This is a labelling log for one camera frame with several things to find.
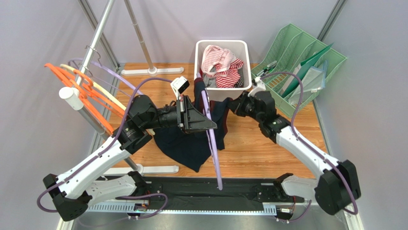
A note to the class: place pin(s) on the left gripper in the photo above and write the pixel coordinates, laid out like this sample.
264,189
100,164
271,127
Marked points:
187,117

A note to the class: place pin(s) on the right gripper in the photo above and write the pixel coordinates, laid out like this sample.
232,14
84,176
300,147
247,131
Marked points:
241,104

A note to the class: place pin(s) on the dark navy garment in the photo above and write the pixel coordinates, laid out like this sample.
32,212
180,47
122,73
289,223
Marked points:
192,150

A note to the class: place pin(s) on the red white striped top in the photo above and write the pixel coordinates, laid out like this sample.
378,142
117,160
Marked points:
223,64

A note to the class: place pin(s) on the orange plastic hanger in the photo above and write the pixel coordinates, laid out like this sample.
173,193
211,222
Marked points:
71,95

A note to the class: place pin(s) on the black white striped top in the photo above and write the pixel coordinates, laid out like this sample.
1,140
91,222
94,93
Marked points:
240,82

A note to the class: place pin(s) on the grey garment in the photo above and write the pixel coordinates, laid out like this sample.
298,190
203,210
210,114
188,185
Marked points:
210,82

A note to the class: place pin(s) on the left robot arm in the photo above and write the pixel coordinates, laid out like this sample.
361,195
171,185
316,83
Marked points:
74,191

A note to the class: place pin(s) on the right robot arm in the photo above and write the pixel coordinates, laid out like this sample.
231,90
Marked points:
335,186

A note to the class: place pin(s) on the white plastic basket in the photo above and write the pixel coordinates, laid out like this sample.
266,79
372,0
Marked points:
240,49

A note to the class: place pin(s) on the pens in organizer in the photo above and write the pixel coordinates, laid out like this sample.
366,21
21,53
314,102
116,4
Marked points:
267,69

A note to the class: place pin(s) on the green folder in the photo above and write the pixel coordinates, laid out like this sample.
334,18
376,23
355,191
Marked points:
301,71

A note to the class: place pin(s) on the clear document pouch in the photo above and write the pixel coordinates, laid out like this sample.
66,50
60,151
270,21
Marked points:
314,80

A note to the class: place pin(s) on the metal clothes rack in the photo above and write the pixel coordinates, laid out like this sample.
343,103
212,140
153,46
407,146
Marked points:
99,37

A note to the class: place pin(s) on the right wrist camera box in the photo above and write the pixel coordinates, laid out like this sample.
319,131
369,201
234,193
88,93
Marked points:
257,86

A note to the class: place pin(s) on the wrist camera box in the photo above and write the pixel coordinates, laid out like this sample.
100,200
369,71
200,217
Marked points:
179,85
257,86

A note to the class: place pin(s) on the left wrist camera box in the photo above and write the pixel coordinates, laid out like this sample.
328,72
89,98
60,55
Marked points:
179,85

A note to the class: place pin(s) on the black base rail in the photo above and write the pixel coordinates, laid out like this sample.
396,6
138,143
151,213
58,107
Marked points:
202,194

